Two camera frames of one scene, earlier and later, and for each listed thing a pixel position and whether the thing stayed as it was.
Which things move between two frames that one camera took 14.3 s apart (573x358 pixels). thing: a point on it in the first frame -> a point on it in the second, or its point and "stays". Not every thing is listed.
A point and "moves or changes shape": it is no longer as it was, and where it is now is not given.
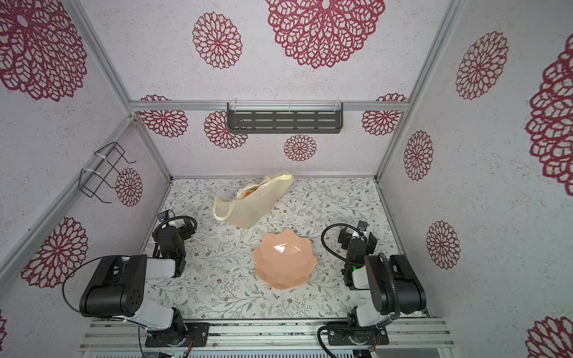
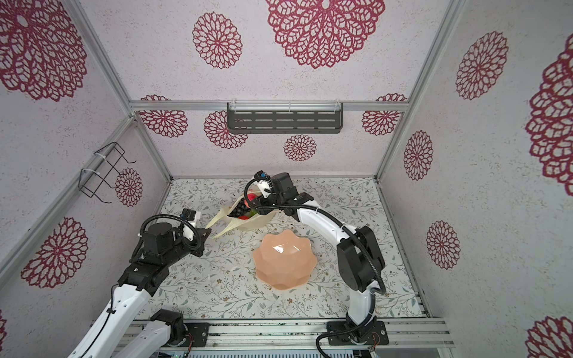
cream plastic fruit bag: x=252 y=201 moves or changes shape
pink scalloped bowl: x=284 y=259 stays
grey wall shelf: x=317 y=117 stays
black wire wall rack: x=105 y=160 stays
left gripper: x=156 y=236 -> x=204 y=232
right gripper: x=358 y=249 -> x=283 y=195
